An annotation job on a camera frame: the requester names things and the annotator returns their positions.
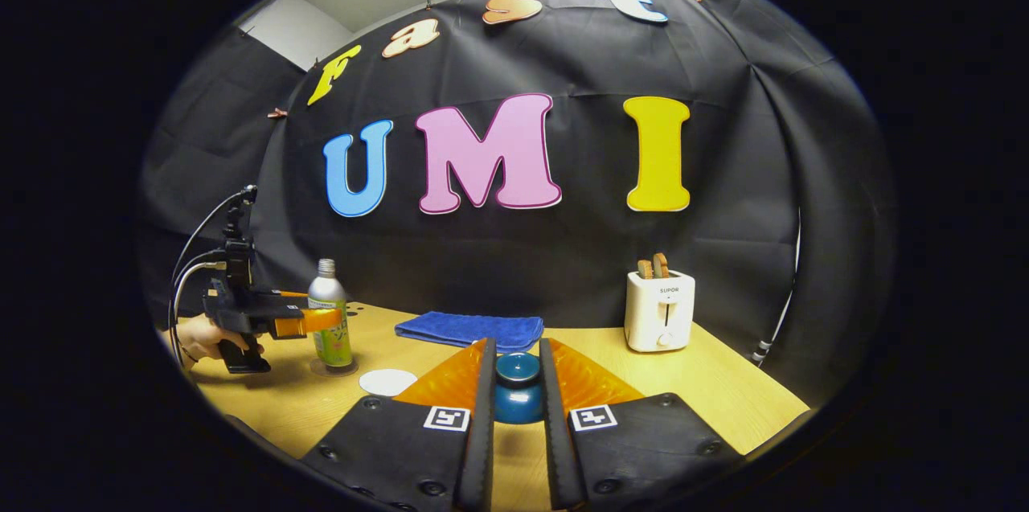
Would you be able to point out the blue folded towel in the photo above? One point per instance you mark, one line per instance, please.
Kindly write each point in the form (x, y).
(470, 329)

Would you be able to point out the teal teacup lid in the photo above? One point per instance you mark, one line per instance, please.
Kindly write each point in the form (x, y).
(518, 367)

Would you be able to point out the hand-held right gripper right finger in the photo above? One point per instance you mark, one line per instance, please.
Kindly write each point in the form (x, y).
(555, 432)

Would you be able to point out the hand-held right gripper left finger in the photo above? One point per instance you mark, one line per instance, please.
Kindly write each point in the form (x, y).
(481, 432)

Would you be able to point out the white round disc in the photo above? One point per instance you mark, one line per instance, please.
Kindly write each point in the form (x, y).
(388, 382)

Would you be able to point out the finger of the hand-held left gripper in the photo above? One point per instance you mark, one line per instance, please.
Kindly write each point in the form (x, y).
(309, 323)
(293, 295)

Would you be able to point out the teal teacup white inside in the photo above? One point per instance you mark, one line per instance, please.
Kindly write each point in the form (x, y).
(518, 409)

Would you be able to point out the silver green-label water bottle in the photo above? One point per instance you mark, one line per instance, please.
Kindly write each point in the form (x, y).
(325, 291)

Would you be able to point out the brown bread slice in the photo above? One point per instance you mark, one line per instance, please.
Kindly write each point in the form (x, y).
(645, 269)
(661, 264)

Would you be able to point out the cream white toaster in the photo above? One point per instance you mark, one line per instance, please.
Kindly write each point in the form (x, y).
(659, 315)

